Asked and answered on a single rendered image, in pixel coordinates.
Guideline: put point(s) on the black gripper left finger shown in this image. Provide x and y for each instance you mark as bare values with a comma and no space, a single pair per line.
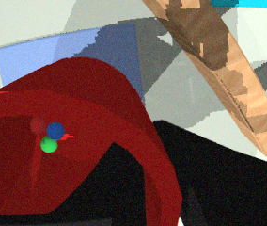
113,194

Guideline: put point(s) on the blue ball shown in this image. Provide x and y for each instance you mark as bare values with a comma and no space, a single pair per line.
55,131

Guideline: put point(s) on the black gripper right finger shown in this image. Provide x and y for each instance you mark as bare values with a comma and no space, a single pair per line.
220,187

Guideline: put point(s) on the green marble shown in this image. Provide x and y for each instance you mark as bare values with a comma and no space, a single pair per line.
48,145

